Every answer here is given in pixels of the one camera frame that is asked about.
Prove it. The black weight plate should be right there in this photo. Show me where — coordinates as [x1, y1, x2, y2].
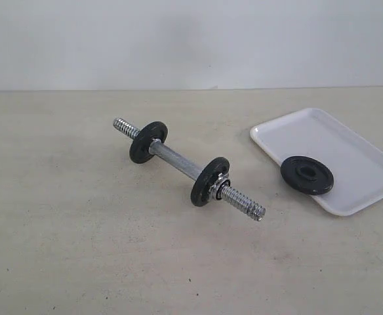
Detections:
[280, 156, 334, 196]

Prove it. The chrome spin-lock collar nut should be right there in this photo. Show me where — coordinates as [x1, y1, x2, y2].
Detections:
[210, 173, 230, 200]

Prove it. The black plate bar end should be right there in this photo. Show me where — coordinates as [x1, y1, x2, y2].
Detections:
[129, 121, 168, 164]

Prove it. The chrome dumbbell bar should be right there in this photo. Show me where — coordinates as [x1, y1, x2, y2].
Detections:
[113, 117, 266, 221]

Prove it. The white rectangular tray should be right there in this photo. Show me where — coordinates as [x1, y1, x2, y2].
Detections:
[250, 108, 383, 217]

